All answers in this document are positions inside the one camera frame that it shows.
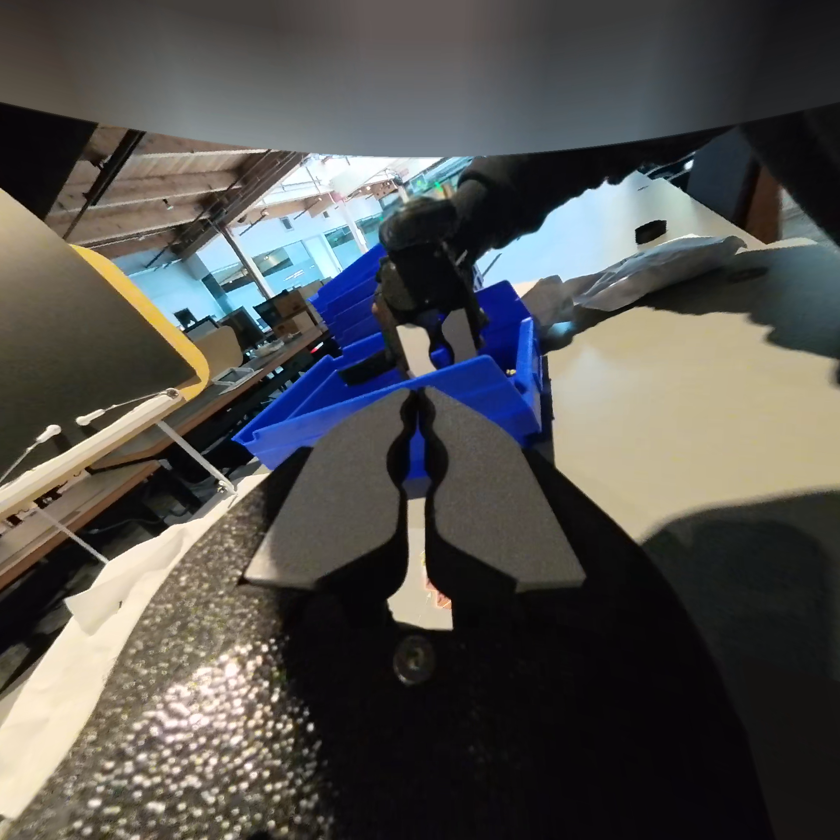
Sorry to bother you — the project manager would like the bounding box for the white plastic bag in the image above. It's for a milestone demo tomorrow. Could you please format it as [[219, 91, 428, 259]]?
[[573, 234, 749, 311]]

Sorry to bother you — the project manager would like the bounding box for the white mounting bar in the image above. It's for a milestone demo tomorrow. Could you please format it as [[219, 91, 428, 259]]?
[[0, 387, 186, 521]]

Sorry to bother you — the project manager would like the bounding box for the black panel with yellow edge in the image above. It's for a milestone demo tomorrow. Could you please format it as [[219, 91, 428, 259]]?
[[0, 187, 211, 483]]

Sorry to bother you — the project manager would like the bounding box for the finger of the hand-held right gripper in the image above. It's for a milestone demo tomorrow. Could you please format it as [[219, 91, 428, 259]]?
[[441, 311, 486, 366], [394, 323, 438, 382]]

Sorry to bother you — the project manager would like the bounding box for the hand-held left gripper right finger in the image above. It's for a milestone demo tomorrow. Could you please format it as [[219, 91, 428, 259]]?
[[420, 387, 587, 624]]

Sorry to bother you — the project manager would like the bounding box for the beige chair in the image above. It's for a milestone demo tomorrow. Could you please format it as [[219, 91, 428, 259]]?
[[189, 325, 245, 395]]

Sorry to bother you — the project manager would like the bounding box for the person's right hand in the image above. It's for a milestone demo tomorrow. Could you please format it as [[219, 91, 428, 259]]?
[[453, 156, 547, 258]]

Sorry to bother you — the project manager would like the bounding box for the person's right forearm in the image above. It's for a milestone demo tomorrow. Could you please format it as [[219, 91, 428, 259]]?
[[518, 128, 746, 227]]

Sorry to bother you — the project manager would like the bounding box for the cardboard box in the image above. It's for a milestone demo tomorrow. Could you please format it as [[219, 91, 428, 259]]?
[[271, 290, 320, 324]]

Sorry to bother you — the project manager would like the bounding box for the wooden workbench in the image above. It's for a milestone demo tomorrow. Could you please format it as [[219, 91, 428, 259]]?
[[0, 459, 166, 592]]

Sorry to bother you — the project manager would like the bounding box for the blue plastic bin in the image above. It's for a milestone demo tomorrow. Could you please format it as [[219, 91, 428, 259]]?
[[233, 318, 547, 471]]

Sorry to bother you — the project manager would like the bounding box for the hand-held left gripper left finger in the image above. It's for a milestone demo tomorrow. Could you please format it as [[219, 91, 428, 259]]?
[[243, 387, 421, 614]]

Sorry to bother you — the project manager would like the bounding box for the printed instruction sheet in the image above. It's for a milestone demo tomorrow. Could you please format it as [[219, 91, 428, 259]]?
[[386, 505, 455, 632]]

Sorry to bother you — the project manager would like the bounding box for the grey desk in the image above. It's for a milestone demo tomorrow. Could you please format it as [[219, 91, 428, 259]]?
[[387, 167, 840, 840]]

